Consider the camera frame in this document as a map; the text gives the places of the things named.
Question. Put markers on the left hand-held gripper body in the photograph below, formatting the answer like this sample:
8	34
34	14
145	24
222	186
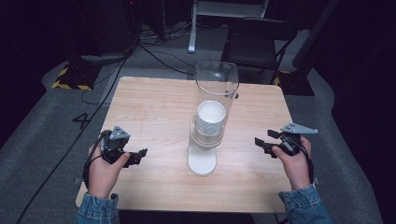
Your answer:
115	141

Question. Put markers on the white paper cup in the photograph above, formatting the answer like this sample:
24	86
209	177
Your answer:
211	119

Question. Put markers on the white desk frame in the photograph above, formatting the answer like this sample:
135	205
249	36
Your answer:
193	29

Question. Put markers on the person's right hand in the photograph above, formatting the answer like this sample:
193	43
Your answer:
294	169

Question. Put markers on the black yellow striped base plate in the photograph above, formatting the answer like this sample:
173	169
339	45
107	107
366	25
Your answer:
74	77

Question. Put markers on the dark slanted stand pole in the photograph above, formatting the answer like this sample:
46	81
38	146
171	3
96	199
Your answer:
314	34

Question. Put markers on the clear tube cup dispenser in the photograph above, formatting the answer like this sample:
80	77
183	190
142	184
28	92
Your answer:
202	161

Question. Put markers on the person's left hand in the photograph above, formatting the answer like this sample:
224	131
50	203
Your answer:
102	174

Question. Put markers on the black chair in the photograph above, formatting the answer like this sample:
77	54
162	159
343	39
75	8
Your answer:
250	46

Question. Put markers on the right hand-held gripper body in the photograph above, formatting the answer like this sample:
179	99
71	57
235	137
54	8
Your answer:
292	141

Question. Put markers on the black stand base plate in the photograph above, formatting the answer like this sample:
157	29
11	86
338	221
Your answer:
297	83

